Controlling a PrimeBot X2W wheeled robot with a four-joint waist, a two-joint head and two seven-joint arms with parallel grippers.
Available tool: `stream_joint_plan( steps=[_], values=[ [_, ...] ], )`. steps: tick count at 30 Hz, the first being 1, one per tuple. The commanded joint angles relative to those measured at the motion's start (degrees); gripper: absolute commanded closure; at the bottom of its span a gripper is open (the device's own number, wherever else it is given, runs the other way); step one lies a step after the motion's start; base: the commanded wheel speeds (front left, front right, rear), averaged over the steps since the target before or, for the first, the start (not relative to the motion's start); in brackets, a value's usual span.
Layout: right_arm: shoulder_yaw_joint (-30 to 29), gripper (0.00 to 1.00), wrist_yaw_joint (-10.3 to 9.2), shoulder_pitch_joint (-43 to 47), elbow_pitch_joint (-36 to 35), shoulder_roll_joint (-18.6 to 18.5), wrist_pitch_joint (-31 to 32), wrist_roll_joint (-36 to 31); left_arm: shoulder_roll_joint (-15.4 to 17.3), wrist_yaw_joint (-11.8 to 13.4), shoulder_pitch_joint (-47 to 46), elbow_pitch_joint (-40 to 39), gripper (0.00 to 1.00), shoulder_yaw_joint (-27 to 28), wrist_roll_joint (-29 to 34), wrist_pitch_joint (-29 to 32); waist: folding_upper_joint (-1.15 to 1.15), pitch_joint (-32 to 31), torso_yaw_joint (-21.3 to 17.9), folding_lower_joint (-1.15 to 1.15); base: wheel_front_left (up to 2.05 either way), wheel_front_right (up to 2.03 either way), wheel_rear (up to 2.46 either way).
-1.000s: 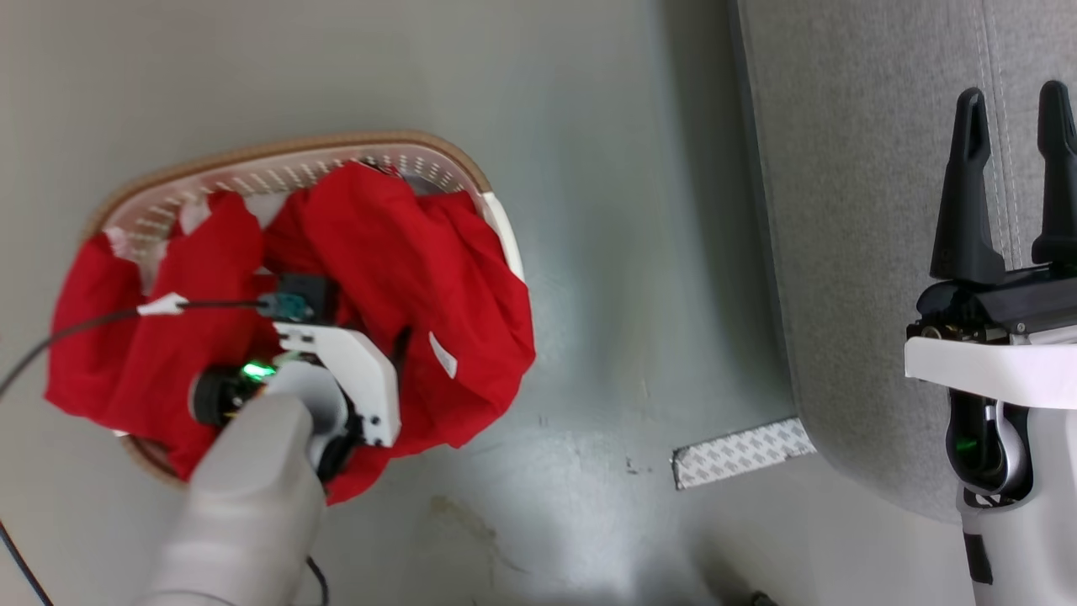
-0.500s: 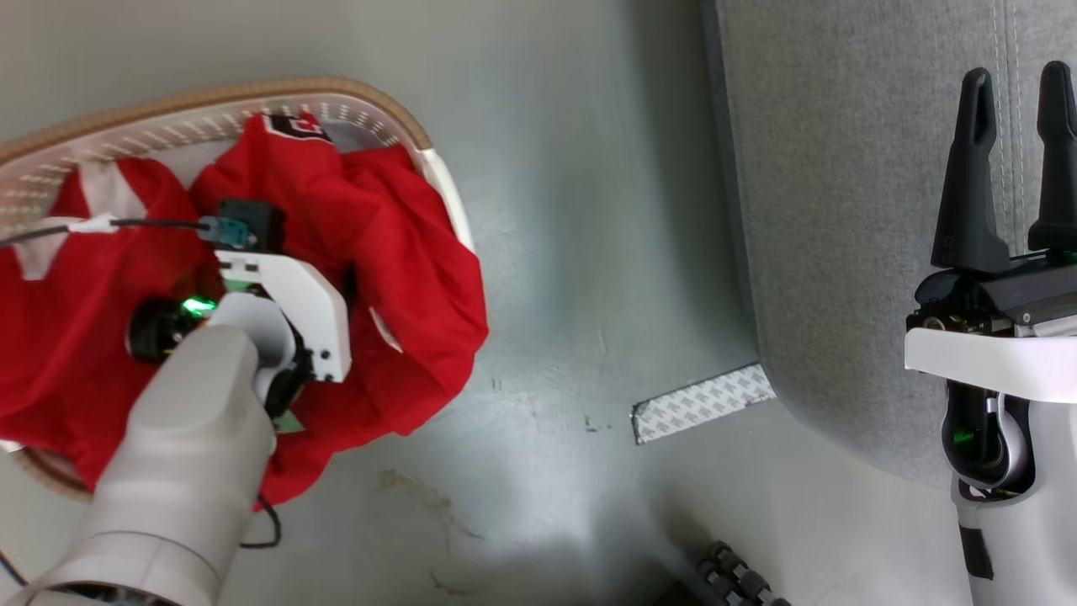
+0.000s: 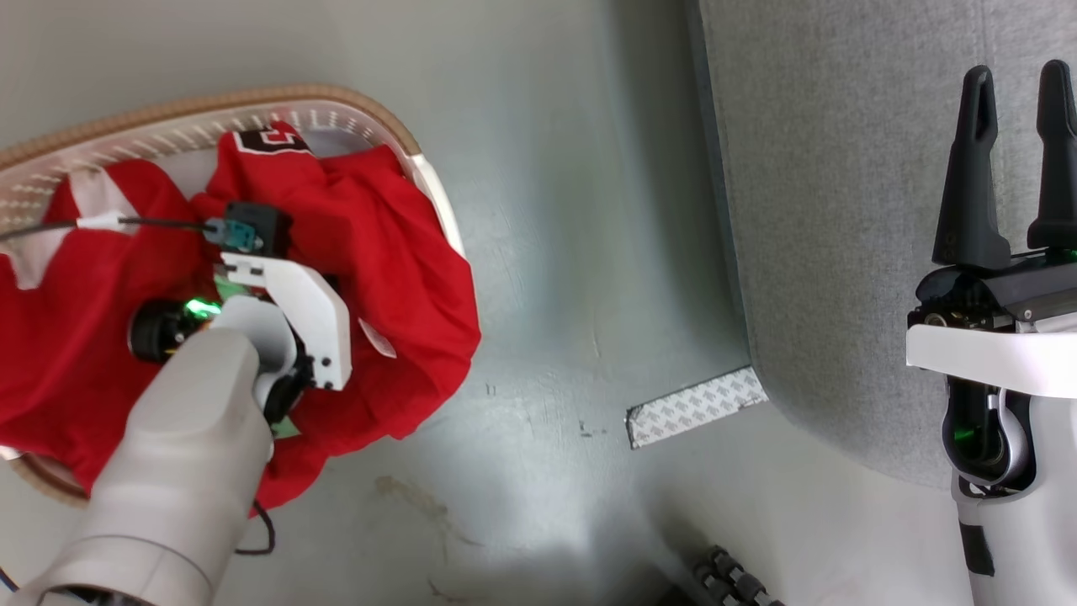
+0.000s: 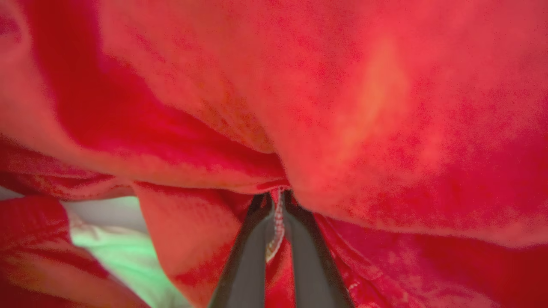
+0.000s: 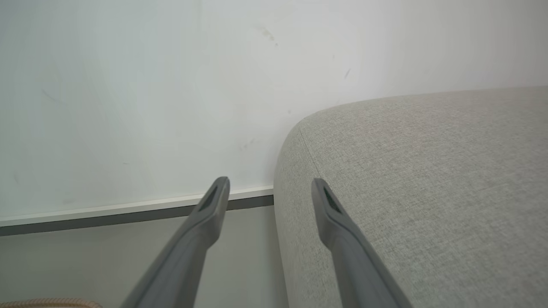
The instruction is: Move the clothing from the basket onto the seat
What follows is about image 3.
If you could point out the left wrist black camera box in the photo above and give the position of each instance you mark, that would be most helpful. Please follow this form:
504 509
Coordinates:
257 225

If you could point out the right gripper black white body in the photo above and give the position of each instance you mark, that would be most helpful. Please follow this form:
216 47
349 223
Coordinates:
984 353

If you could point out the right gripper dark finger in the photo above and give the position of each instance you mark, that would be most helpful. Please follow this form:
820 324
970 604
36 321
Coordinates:
1058 168
972 202

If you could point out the white basket with brown rim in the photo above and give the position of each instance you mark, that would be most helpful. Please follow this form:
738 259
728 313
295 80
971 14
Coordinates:
425 181

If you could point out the grey fabric sofa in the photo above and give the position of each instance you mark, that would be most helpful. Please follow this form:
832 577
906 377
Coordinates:
833 210

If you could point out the white patterned floor tape patch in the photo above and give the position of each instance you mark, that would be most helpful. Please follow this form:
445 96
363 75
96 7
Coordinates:
694 408

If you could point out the red sports jersey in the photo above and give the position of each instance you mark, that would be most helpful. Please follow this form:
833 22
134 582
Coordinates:
395 252

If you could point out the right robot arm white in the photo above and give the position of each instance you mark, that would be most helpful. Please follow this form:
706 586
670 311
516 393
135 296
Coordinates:
1035 539

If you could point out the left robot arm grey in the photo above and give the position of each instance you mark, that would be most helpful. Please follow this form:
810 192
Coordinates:
168 471

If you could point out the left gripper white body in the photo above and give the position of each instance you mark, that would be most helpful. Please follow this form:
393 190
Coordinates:
324 328

